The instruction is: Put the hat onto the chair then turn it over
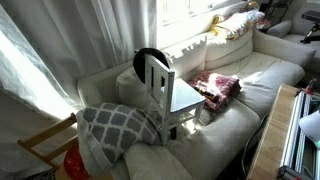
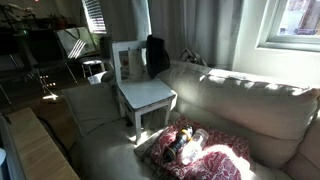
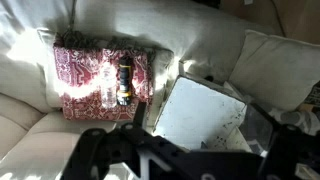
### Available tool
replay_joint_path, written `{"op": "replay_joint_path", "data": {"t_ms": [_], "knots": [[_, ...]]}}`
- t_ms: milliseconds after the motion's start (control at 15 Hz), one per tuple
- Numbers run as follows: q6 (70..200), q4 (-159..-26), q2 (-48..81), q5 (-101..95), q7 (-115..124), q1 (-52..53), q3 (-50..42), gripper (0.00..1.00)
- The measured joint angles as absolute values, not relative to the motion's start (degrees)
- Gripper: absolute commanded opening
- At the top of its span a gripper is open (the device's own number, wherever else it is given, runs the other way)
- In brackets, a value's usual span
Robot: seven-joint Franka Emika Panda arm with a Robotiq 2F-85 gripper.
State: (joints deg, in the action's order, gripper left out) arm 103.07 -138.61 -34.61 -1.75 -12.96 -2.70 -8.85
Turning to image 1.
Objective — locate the black bucket hat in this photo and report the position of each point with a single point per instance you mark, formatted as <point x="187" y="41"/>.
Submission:
<point x="140" y="61"/>

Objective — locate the yellow white cushion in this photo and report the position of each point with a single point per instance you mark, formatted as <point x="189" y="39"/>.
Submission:
<point x="215" y="20"/>

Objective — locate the white curtain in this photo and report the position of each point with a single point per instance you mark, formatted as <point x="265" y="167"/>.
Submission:
<point x="66" y="40"/>

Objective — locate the natural wood chair frame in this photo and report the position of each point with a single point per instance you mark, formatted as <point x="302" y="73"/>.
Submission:
<point x="43" y="135"/>

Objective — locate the grey armchair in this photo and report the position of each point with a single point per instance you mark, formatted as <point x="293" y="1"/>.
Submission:
<point x="280" y="29"/>

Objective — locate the grey white patterned cushion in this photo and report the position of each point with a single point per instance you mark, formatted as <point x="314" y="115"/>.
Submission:
<point x="110" y="130"/>

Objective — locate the light wooden table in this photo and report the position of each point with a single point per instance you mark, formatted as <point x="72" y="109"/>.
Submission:
<point x="270" y="140"/>

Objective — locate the white fabric sofa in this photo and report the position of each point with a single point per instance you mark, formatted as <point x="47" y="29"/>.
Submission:
<point x="220" y="140"/>

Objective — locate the red round ball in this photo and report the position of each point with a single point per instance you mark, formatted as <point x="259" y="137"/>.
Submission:
<point x="73" y="163"/>

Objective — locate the small white wooden chair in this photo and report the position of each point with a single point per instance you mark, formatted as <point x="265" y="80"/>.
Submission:
<point x="183" y="96"/>

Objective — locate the red white patterned cloth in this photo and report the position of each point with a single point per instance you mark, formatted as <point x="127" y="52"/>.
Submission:
<point x="226" y="85"/>

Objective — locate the aluminium rail frame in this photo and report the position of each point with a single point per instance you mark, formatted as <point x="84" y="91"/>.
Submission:
<point x="293" y="133"/>

